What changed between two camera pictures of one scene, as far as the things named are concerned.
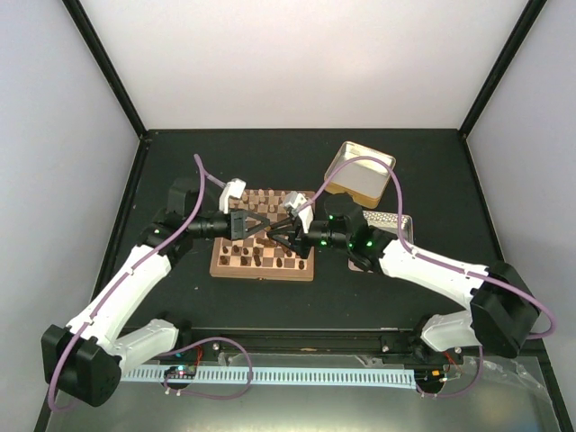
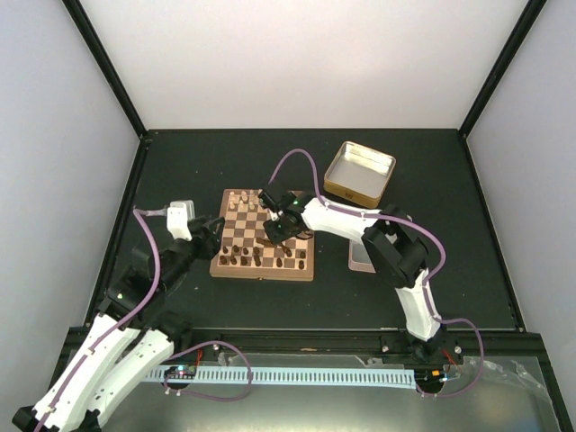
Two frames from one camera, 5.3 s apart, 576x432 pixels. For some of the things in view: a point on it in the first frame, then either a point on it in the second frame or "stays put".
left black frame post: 93,41 stays put
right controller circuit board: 429,376 stays put
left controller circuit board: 181,372 stays put
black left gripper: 237,224 -> 208,242
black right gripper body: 335,239 -> 283,232
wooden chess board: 259,256 stays put
